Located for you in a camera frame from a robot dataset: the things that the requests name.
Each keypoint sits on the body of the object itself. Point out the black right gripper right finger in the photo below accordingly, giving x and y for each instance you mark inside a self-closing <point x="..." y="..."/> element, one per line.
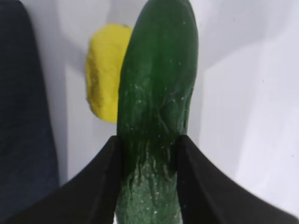
<point x="207" y="196"/>

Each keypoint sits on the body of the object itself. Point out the navy blue lunch bag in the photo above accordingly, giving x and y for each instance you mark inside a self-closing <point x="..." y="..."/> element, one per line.
<point x="28" y="159"/>

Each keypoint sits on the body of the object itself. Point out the green cucumber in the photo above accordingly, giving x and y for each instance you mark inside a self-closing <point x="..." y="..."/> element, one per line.
<point x="157" y="80"/>

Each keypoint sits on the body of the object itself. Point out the yellow lemon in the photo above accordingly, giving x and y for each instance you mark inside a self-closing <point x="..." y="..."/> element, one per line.
<point x="107" y="48"/>

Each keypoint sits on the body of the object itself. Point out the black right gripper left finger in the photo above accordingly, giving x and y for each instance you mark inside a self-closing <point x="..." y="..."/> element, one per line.
<point x="89" y="198"/>

